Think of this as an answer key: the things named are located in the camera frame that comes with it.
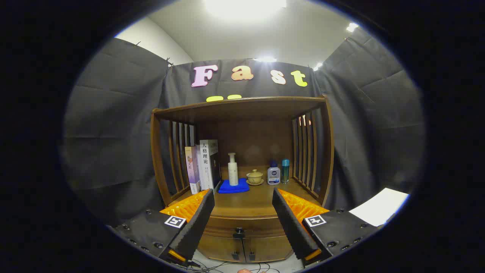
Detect blue folded cloth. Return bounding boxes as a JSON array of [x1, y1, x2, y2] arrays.
[[218, 178, 250, 194]]

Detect wooden drawer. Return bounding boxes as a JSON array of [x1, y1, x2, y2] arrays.
[[203, 215, 290, 240]]

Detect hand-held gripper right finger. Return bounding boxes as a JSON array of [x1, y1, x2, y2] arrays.
[[272, 188, 381, 267]]

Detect purple book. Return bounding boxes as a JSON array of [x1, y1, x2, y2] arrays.
[[185, 146, 201, 195]]

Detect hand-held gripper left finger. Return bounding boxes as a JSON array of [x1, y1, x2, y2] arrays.
[[109, 189, 216, 264]]

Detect wooden countertop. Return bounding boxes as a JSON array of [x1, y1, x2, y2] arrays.
[[167, 166, 322, 220]]

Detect black backdrop cloth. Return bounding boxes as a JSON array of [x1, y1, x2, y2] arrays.
[[61, 28, 426, 228]]

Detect thin white book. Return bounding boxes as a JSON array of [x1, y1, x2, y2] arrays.
[[195, 144, 204, 191]]

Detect wooden cabinet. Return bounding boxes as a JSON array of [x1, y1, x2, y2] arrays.
[[150, 96, 335, 263]]

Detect thick white book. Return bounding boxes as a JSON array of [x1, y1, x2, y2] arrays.
[[200, 140, 221, 191]]

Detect wooden cabinet door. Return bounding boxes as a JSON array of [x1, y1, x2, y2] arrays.
[[244, 235, 294, 263], [198, 236, 246, 263]]

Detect large ceiling light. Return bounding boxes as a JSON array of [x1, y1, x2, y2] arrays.
[[205, 0, 287, 20]]

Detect yellow lidded teacup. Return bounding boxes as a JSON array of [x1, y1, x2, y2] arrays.
[[246, 169, 264, 186]]

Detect white pump bottle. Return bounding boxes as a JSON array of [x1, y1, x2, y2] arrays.
[[228, 152, 239, 186]]

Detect white bottle with blue cap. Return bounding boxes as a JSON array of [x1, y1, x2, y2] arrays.
[[267, 160, 281, 185]]

